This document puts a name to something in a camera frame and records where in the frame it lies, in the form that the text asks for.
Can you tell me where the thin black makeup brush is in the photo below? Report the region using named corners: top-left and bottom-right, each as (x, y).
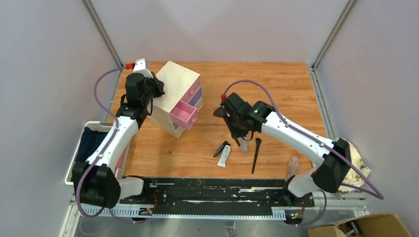
top-left (251, 138), bottom-right (262, 174)

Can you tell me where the clear square bottle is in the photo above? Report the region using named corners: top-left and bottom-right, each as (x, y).
top-left (285, 156), bottom-right (299, 181)

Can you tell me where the white perforated basket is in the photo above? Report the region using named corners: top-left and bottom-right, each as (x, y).
top-left (64, 121), bottom-right (131, 188)

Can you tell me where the black mascara tube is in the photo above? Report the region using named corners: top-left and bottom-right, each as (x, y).
top-left (213, 141), bottom-right (228, 157)

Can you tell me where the small clear bottle black cap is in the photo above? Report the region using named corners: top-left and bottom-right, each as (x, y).
top-left (239, 141), bottom-right (249, 154)

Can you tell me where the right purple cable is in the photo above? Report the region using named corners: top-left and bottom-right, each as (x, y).
top-left (220, 79), bottom-right (384, 228)

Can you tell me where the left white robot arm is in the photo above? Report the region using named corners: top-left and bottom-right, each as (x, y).
top-left (72, 72), bottom-right (164, 209)

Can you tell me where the pink drawer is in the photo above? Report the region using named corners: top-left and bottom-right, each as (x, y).
top-left (170, 101), bottom-right (198, 130)
top-left (181, 77), bottom-right (201, 103)

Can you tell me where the dark blue cloth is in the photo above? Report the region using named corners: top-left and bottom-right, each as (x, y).
top-left (70, 126), bottom-right (110, 183)

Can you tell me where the cardboard box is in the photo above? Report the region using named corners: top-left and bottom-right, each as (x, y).
top-left (307, 213), bottom-right (411, 237)

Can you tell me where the purple middle drawer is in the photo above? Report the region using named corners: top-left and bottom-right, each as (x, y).
top-left (173, 88), bottom-right (202, 130)

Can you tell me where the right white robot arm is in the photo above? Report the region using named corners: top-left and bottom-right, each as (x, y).
top-left (213, 93), bottom-right (351, 206)

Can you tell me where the white mini drawer cabinet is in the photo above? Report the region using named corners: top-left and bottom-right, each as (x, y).
top-left (148, 61), bottom-right (203, 138)

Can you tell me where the white slotted cable duct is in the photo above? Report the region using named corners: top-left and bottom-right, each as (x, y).
top-left (80, 204), bottom-right (287, 220)

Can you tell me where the white cosmetic tube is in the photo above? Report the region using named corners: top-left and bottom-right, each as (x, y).
top-left (217, 144), bottom-right (231, 167)

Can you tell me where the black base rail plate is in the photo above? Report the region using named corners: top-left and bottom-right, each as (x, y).
top-left (120, 177), bottom-right (314, 221)

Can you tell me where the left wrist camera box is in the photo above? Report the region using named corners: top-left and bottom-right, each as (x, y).
top-left (132, 58), bottom-right (153, 78)

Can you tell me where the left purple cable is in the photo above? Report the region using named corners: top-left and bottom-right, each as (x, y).
top-left (75, 63), bottom-right (150, 225)

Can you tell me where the printed cream cloth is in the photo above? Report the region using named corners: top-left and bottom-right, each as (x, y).
top-left (338, 142), bottom-right (371, 196)

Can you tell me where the purple cable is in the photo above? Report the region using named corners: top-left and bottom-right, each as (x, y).
top-left (75, 63), bottom-right (150, 225)
top-left (220, 79), bottom-right (384, 228)

